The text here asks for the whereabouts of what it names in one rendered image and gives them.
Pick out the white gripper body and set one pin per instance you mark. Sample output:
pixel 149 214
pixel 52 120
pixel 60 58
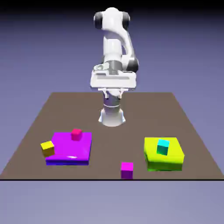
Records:
pixel 112 80

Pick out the small yellow cube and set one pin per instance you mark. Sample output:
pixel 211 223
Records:
pixel 47 148

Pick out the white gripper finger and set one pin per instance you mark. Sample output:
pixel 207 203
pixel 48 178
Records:
pixel 106 94
pixel 120 94

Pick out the small cyan cube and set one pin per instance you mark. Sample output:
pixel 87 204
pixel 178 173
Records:
pixel 163 147

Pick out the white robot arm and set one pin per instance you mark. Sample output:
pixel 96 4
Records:
pixel 112 26

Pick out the large yellow-green box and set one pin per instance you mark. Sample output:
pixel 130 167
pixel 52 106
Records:
pixel 162 157

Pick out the small magenta cube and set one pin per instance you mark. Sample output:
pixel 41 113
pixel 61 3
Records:
pixel 127 170

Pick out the small pink-red cube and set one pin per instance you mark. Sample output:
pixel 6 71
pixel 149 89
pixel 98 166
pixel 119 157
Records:
pixel 76 134

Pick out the large purple box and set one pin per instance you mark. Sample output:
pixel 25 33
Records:
pixel 70 148

